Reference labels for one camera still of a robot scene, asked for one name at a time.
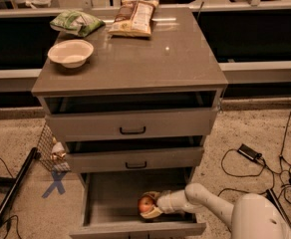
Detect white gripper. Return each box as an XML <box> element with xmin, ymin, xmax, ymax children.
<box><xmin>141</xmin><ymin>190</ymin><xmax>177</xmax><ymax>219</ymax></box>

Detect red apple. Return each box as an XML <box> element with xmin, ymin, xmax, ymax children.
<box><xmin>138</xmin><ymin>195</ymin><xmax>154</xmax><ymax>213</ymax></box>

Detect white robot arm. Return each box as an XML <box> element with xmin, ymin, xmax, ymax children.
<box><xmin>138</xmin><ymin>183</ymin><xmax>291</xmax><ymax>239</ymax></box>

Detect bottom drawer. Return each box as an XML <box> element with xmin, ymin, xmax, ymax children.
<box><xmin>70</xmin><ymin>168</ymin><xmax>205</xmax><ymax>239</ymax></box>

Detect drawer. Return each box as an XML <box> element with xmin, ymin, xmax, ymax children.
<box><xmin>46</xmin><ymin>109</ymin><xmax>217</xmax><ymax>142</ymax></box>
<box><xmin>70</xmin><ymin>168</ymin><xmax>205</xmax><ymax>239</ymax></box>
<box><xmin>66</xmin><ymin>147</ymin><xmax>204</xmax><ymax>173</ymax></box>

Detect middle drawer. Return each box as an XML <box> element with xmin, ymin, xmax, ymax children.
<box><xmin>66</xmin><ymin>147</ymin><xmax>204</xmax><ymax>173</ymax></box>

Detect top drawer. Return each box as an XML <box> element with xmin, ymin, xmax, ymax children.
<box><xmin>46</xmin><ymin>109</ymin><xmax>217</xmax><ymax>142</ymax></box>

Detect grey drawer cabinet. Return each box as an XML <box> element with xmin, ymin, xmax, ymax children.
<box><xmin>31</xmin><ymin>7</ymin><xmax>229</xmax><ymax>184</ymax></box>

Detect blue tape cross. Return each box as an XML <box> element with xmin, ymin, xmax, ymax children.
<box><xmin>42</xmin><ymin>170</ymin><xmax>66</xmax><ymax>198</ymax></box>

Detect black floor bar right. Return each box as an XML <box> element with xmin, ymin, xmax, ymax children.
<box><xmin>266</xmin><ymin>189</ymin><xmax>291</xmax><ymax>239</ymax></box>

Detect black floor bar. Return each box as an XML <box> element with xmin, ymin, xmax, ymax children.
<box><xmin>266</xmin><ymin>189</ymin><xmax>291</xmax><ymax>239</ymax></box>
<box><xmin>0</xmin><ymin>147</ymin><xmax>40</xmax><ymax>226</ymax></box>

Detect black floor bar left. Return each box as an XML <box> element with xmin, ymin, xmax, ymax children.
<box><xmin>0</xmin><ymin>147</ymin><xmax>40</xmax><ymax>226</ymax></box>

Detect white bowl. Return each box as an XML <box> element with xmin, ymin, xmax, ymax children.
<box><xmin>48</xmin><ymin>39</ymin><xmax>94</xmax><ymax>69</ymax></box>

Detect brown white chip bag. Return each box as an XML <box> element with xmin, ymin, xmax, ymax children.
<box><xmin>109</xmin><ymin>0</ymin><xmax>158</xmax><ymax>38</ymax></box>

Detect green snack bag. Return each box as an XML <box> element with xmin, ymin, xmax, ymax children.
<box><xmin>50</xmin><ymin>10</ymin><xmax>105</xmax><ymax>38</ymax></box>

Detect wire mesh basket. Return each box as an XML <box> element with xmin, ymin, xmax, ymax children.
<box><xmin>37</xmin><ymin>124</ymin><xmax>70</xmax><ymax>172</ymax></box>

